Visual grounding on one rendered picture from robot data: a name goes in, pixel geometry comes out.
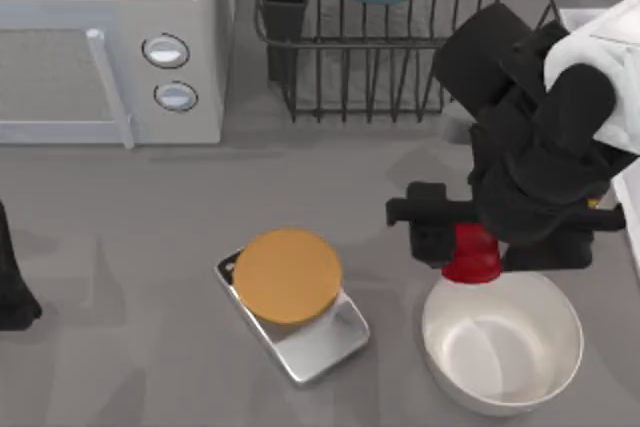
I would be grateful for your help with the red cup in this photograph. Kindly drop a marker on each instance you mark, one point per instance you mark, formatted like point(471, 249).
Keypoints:
point(472, 254)

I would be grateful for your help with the white bowl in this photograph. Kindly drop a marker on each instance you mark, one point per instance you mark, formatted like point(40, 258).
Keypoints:
point(500, 352)

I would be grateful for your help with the white jar with orange lid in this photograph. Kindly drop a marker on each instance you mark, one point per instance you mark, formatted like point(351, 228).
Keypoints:
point(287, 277)

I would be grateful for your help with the silver kitchen scale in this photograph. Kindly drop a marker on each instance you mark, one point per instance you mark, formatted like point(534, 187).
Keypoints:
point(320, 352)

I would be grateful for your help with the round microwave knob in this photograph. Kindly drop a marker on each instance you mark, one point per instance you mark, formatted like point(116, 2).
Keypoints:
point(175, 96)
point(165, 51)

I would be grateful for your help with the pale microwave oven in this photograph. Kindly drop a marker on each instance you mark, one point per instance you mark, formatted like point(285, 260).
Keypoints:
point(205, 7)

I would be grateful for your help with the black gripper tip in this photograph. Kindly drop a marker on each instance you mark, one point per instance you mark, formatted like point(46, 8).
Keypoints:
point(12, 287)

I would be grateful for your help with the glass microwave door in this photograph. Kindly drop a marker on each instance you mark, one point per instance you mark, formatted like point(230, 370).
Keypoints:
point(45, 77)

